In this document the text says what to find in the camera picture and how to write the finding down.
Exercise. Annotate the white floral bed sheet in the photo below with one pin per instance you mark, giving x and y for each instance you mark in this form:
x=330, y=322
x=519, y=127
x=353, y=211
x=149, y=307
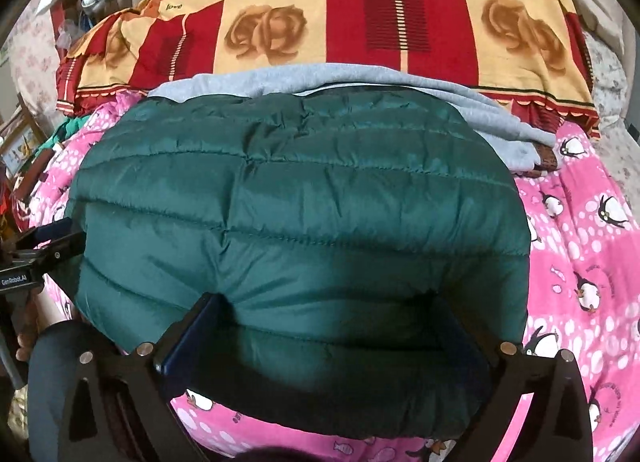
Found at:
x=610, y=67

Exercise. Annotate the grey fleece garment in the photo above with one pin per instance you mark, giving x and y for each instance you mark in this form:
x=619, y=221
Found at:
x=450, y=102

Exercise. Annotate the framed picture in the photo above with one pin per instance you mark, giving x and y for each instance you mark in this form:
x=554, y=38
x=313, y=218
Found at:
x=14, y=147

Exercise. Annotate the red orange rose print blanket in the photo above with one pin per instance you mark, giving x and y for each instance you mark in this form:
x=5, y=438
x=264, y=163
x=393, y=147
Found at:
x=350, y=12

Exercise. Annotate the pink penguin print blanket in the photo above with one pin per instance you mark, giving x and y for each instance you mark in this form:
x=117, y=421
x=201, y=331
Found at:
x=575, y=252

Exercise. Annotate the person's left hand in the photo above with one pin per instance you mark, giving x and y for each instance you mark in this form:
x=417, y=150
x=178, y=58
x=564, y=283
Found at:
x=30, y=337

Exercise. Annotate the pale floral cloth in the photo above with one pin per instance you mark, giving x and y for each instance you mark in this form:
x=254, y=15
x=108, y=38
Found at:
x=37, y=57

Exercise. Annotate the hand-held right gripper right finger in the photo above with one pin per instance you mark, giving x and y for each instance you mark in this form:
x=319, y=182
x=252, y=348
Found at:
x=467, y=342

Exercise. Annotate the green puffer jacket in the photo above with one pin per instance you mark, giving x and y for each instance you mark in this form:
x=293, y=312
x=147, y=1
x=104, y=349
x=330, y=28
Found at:
x=300, y=212

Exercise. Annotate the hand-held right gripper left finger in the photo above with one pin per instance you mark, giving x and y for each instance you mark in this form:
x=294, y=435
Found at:
x=186, y=337

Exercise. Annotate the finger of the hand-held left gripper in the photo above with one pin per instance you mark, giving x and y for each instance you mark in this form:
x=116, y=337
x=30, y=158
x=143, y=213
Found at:
x=62, y=249
x=52, y=230

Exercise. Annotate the person's left forearm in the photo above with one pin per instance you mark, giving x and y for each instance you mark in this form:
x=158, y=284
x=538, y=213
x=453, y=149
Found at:
x=65, y=392

